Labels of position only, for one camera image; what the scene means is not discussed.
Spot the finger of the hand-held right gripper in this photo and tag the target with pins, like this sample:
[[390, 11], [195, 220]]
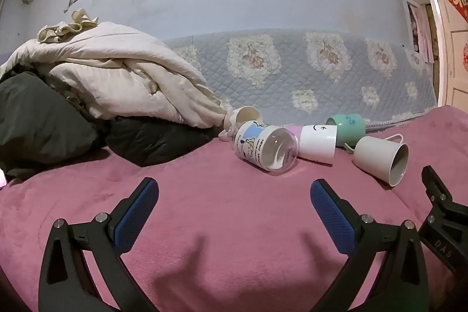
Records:
[[448, 217]]

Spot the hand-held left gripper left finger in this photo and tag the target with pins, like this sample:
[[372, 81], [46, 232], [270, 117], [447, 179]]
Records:
[[135, 215]]

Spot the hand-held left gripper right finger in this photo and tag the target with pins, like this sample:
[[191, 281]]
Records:
[[333, 218]]

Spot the white mug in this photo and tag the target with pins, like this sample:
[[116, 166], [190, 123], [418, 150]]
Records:
[[373, 155]]

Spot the clear cartoon print cup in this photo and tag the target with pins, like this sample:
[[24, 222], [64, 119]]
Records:
[[256, 145]]

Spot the white cup with pink band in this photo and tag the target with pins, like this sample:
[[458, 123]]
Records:
[[316, 145]]

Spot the green cup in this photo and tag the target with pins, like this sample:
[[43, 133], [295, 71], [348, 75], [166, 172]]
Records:
[[349, 127]]

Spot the cream cup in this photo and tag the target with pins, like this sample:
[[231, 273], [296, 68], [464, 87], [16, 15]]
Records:
[[246, 112]]

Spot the black cloth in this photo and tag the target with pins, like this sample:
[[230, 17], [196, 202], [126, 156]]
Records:
[[157, 142]]

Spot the pink blanket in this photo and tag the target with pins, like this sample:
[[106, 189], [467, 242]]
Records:
[[226, 224]]

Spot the dark green jacket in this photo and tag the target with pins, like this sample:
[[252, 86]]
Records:
[[40, 125]]

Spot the cream duvet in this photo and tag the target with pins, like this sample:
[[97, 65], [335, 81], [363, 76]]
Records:
[[120, 78]]

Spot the blue floral quilted cover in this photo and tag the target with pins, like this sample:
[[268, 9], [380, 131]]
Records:
[[285, 78]]

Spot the cream door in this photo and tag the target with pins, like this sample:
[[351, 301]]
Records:
[[455, 52]]

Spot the cream frilly cloth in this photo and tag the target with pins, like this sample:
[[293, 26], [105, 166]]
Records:
[[62, 30]]

